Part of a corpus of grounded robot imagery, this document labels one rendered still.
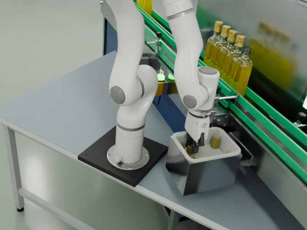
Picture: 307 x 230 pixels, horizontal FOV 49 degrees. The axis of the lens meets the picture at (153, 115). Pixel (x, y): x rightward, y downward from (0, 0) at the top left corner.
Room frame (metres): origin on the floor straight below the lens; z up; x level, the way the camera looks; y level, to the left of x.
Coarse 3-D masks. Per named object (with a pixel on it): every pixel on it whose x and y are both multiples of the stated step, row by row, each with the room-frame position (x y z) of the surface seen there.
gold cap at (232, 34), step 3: (231, 30) 1.41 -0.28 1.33; (234, 30) 1.42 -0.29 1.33; (231, 33) 1.39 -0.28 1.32; (234, 33) 1.39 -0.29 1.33; (228, 36) 1.40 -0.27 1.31; (231, 36) 1.39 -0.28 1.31; (234, 36) 1.39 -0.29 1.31; (228, 39) 1.40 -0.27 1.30; (231, 39) 1.39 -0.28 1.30; (234, 39) 1.39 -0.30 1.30
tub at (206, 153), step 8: (216, 128) 1.14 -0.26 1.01; (176, 136) 1.07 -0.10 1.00; (184, 136) 1.08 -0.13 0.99; (208, 136) 1.13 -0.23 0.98; (224, 136) 1.11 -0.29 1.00; (176, 144) 1.01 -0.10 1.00; (208, 144) 1.13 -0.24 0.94; (224, 144) 1.09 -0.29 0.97; (232, 144) 1.06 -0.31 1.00; (184, 152) 0.96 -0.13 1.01; (200, 152) 1.07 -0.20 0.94; (208, 152) 1.07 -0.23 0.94; (216, 152) 1.08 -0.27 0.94; (224, 152) 1.08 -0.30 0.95; (232, 152) 1.00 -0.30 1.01; (192, 160) 0.92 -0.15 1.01; (200, 160) 0.93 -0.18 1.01; (208, 160) 0.94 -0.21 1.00
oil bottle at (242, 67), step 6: (240, 60) 1.29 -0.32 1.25; (246, 60) 1.28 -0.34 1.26; (234, 66) 1.31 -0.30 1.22; (240, 66) 1.27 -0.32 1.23; (246, 66) 1.27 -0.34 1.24; (252, 66) 1.29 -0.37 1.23; (234, 72) 1.30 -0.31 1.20; (240, 72) 1.27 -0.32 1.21; (246, 72) 1.28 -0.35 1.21; (234, 78) 1.29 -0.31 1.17; (240, 78) 1.27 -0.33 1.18; (246, 78) 1.28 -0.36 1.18; (234, 84) 1.28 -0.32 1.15; (240, 84) 1.27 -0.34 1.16; (246, 84) 1.28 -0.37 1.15; (240, 90) 1.28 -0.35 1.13
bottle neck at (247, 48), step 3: (246, 45) 1.31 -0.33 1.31; (249, 45) 1.31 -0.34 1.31; (246, 48) 1.29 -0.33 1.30; (249, 48) 1.29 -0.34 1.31; (243, 51) 1.30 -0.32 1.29; (246, 51) 1.29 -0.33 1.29; (249, 51) 1.29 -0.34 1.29; (243, 54) 1.29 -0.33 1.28; (246, 54) 1.29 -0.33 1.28; (249, 54) 1.29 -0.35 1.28; (243, 57) 1.29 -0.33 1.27; (246, 57) 1.29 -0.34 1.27
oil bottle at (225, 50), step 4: (224, 48) 1.40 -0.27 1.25; (228, 48) 1.39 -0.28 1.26; (232, 48) 1.39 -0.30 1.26; (220, 52) 1.41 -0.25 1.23; (224, 52) 1.39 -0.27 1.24; (228, 52) 1.38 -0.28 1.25; (220, 56) 1.41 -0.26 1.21; (224, 56) 1.38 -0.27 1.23; (220, 60) 1.40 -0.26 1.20; (224, 60) 1.38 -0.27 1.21; (220, 64) 1.40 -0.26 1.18; (224, 64) 1.37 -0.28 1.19; (220, 68) 1.39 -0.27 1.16; (220, 72) 1.38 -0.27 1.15; (220, 76) 1.38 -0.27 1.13
